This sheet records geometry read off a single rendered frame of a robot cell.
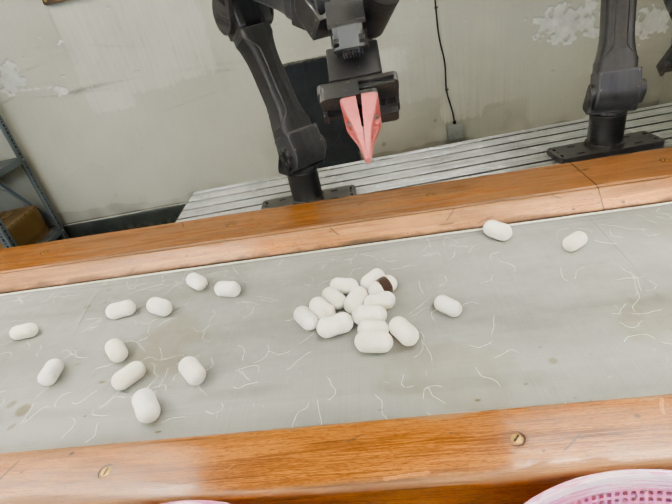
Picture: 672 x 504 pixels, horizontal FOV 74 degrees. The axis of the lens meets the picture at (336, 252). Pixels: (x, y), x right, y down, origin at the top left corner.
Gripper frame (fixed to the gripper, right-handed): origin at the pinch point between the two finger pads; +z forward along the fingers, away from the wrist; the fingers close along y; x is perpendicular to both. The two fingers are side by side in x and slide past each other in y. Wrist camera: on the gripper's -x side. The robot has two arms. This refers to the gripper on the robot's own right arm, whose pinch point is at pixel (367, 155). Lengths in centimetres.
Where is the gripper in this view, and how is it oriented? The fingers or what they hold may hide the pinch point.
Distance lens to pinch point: 56.8
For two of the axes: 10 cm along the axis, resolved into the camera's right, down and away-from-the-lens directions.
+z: 0.9, 9.4, -3.3
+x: 1.7, 3.2, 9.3
